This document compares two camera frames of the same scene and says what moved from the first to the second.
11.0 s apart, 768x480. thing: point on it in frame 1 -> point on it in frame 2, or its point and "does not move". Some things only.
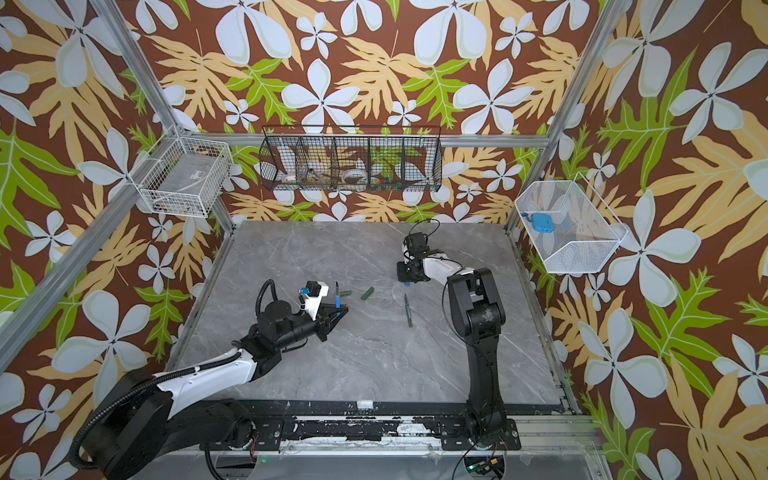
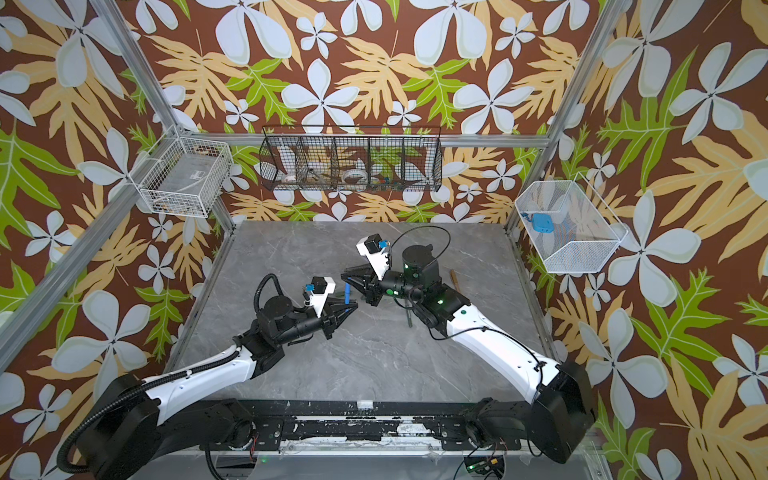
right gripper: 405,270 -> 374,285
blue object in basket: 540,222 does not move
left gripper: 323,323 does not move
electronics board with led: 485,464 does not move
